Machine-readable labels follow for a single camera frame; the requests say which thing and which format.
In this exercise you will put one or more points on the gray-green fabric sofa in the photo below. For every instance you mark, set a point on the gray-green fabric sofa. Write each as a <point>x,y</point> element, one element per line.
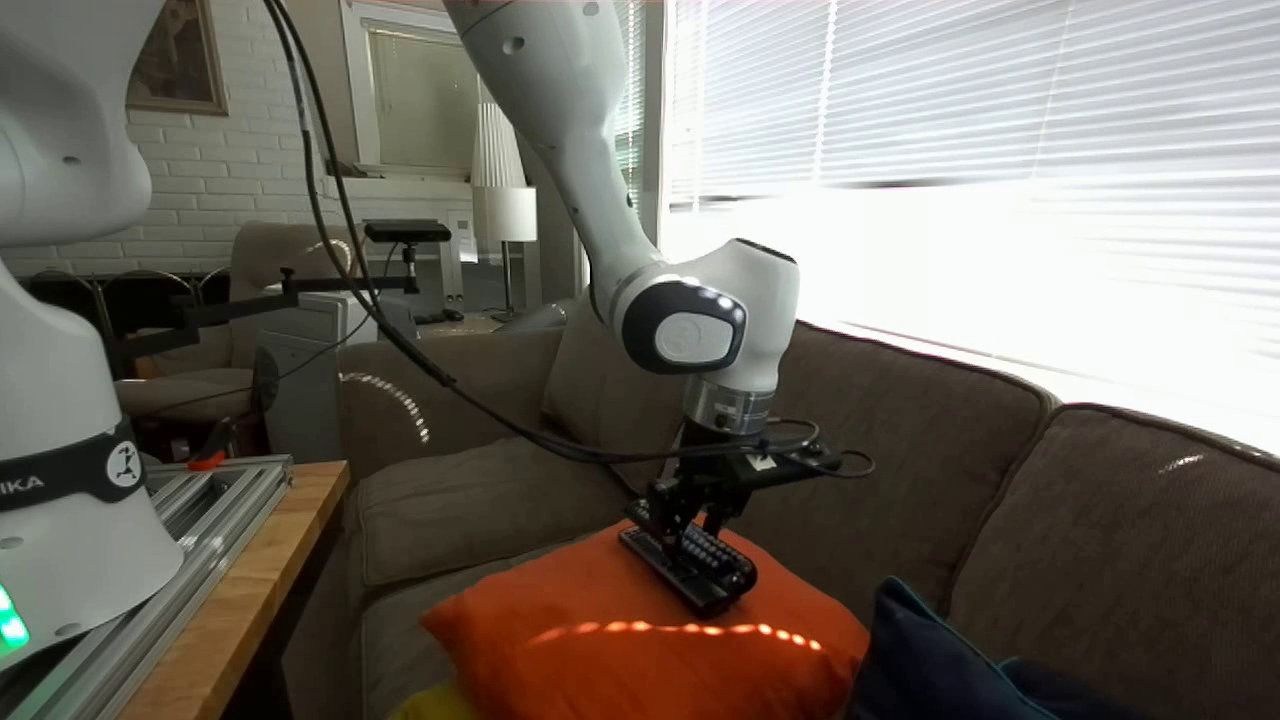
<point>453,505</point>

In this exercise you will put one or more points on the beige armchair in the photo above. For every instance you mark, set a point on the beige armchair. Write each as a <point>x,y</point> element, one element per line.
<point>275,252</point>

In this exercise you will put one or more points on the white window blind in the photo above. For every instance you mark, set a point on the white window blind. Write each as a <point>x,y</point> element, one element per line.
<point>1012,163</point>

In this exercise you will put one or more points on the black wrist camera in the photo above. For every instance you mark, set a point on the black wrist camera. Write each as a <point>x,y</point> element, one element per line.
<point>797,460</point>

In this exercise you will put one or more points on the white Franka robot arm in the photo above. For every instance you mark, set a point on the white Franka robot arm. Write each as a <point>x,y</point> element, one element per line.
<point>574,135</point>

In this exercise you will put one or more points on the wooden table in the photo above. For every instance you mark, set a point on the wooden table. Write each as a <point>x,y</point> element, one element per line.
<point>254,601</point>

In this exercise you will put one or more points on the dark navy pillow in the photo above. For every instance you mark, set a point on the dark navy pillow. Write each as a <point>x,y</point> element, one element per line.
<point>946,664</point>

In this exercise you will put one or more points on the small gray remote control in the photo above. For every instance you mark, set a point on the small gray remote control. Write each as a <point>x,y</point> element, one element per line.
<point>738,573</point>

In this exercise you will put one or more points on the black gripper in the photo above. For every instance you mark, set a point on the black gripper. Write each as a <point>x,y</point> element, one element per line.
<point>704,481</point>

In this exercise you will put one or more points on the long black remote control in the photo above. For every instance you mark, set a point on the long black remote control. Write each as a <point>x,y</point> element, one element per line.
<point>673,579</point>

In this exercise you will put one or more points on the framed wall picture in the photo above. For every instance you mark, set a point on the framed wall picture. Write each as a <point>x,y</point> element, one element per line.
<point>177,53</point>

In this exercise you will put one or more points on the white table lamp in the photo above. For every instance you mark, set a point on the white table lamp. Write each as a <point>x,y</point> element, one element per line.
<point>503,163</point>

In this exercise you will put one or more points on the gray box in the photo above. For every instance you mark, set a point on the gray box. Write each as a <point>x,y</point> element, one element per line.
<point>303,386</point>

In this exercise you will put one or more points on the yellow pillow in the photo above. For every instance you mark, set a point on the yellow pillow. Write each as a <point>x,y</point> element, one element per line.
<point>425,704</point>

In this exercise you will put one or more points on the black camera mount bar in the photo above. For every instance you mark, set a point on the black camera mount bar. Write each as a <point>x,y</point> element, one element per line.
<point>254,302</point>

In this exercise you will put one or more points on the orange pillow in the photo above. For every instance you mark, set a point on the orange pillow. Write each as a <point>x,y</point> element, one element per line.
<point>600,664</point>

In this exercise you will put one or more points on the black stereo camera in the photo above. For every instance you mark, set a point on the black stereo camera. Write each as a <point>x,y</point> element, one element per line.
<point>407,228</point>

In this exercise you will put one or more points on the gray-green sofa back cushion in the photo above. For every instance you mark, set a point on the gray-green sofa back cushion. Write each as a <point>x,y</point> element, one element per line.
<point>1145,560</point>
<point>581,386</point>
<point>906,452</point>

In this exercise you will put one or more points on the aluminum mounting frame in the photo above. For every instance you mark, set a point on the aluminum mounting frame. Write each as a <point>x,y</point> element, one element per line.
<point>200,533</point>

